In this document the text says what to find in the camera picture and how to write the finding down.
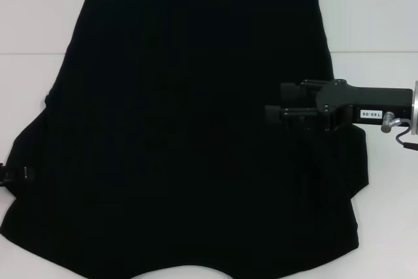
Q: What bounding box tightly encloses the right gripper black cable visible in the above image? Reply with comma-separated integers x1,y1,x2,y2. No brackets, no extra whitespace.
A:
381,119,418,151

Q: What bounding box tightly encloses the black shirt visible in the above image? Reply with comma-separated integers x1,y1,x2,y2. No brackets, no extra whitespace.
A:
0,0,370,279

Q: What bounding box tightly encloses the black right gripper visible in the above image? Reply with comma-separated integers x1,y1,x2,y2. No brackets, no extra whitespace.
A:
265,78,413,133

